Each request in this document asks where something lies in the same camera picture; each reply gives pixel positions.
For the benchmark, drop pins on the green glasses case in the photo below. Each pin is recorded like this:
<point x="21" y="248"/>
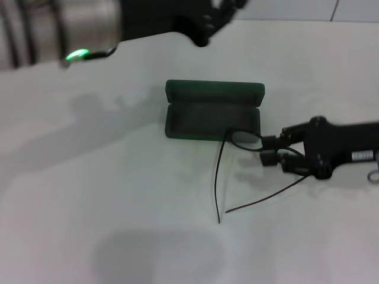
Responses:
<point x="201" y="118"/>

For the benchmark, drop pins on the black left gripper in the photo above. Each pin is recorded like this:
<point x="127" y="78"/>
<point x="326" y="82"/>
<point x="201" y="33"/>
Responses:
<point x="160" y="17"/>

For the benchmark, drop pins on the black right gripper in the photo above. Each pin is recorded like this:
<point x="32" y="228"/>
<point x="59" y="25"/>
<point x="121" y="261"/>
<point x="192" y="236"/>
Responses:
<point x="337" y="142"/>

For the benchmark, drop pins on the black glasses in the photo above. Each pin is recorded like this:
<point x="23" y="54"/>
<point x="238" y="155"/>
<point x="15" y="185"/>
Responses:
<point x="218" y="177"/>

